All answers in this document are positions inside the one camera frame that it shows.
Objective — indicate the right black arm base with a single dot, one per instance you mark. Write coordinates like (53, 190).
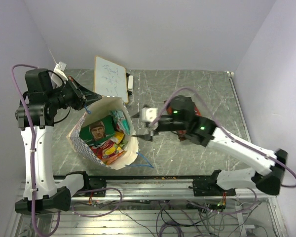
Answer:
(206, 185)

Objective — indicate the yellow snack packet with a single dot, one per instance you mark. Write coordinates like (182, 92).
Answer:
(118, 137)

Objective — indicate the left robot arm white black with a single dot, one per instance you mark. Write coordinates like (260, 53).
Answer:
(48, 91)

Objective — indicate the red yellow chips bag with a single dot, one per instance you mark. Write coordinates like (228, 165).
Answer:
(107, 152)

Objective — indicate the checkered paper bag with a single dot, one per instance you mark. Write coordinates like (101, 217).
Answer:
(129, 144)

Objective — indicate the white whiteboard eraser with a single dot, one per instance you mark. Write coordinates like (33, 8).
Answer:
(130, 82)

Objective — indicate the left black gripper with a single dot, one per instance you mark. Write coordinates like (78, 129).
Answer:
(83, 95)

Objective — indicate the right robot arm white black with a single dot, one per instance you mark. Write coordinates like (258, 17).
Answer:
(265, 171)

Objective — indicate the green snack box with face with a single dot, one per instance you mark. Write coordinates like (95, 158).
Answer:
(98, 131)

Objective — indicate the small whiteboard yellow frame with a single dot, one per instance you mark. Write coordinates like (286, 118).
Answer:
(110, 79)

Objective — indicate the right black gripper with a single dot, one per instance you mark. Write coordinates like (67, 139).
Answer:
(148, 137)

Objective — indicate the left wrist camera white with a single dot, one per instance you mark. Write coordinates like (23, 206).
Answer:
(58, 76)

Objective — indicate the teal snack packet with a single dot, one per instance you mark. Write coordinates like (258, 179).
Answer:
(120, 121)

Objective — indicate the brown sea salt chips bag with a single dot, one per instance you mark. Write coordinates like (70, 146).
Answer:
(181, 135)

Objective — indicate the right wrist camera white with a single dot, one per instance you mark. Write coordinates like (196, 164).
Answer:
(148, 114)

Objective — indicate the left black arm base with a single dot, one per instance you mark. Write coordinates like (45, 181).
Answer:
(89, 182)

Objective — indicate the aluminium rail frame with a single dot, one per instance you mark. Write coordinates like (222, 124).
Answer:
(160, 206)

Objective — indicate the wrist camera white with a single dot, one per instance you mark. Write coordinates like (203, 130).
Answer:
(58, 76)
(148, 114)

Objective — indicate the red doritos chips bag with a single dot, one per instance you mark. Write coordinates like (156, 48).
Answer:
(182, 104)

